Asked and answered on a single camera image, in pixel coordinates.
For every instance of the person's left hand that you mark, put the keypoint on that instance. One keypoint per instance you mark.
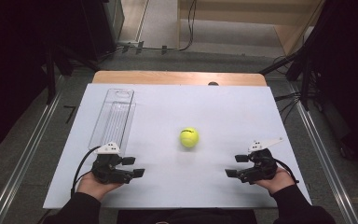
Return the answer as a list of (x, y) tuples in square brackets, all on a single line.
[(93, 188)]

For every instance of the wooden table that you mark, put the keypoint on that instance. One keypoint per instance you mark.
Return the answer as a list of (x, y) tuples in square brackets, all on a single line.
[(167, 77)]

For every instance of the black tripod stand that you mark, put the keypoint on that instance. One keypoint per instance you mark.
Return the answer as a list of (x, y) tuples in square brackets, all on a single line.
[(301, 68)]

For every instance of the yellow tennis ball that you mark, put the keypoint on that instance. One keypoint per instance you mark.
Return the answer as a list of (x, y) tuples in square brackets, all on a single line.
[(189, 137)]

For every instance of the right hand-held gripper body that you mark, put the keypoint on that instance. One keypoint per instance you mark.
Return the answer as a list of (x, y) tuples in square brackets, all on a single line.
[(261, 168)]

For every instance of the white table board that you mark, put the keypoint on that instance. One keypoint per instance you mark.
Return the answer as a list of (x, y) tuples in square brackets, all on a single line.
[(217, 112)]

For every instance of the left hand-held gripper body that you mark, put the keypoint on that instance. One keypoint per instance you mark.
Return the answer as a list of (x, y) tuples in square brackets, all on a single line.
[(107, 169)]

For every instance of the metal floor rail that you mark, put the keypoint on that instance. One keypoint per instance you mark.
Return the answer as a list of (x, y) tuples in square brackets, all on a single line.
[(326, 161), (21, 161)]

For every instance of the light wooden shelf unit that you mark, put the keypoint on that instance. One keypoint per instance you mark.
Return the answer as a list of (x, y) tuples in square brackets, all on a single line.
[(261, 15)]

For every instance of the person's right hand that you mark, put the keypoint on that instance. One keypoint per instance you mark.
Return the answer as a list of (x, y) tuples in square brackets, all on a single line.
[(278, 183)]

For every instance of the grey cabinet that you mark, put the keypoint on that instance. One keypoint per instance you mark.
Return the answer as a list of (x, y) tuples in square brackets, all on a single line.
[(113, 18)]

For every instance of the clear plastic container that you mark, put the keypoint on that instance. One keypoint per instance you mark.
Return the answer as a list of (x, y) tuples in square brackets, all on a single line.
[(113, 119)]

